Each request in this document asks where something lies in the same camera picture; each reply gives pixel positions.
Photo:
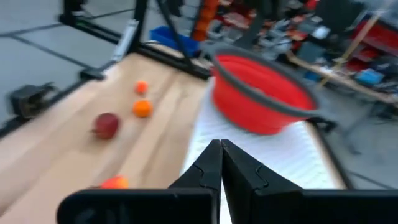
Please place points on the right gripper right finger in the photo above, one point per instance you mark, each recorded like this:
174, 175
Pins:
264, 202

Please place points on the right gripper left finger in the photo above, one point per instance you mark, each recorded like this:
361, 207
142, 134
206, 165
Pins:
199, 202

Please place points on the red collapsible colander bowl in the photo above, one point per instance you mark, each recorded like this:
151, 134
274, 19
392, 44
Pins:
248, 105

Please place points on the orange tangerine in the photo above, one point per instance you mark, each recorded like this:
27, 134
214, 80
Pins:
142, 108

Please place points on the dark red pomegranate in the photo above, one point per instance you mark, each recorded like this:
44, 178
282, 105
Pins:
105, 125

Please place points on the small orange stemmed fruit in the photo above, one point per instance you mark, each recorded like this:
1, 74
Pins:
141, 87
115, 183

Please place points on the white perforated shelf riser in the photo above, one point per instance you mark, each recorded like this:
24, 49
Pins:
295, 155

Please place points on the wooden workbench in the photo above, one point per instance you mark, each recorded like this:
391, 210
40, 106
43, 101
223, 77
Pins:
342, 80

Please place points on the blue storage bin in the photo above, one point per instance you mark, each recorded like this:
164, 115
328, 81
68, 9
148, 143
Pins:
174, 39

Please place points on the silver label plate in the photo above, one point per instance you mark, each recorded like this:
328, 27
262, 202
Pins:
124, 40

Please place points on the black frame clamp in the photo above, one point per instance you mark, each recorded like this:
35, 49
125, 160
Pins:
91, 74

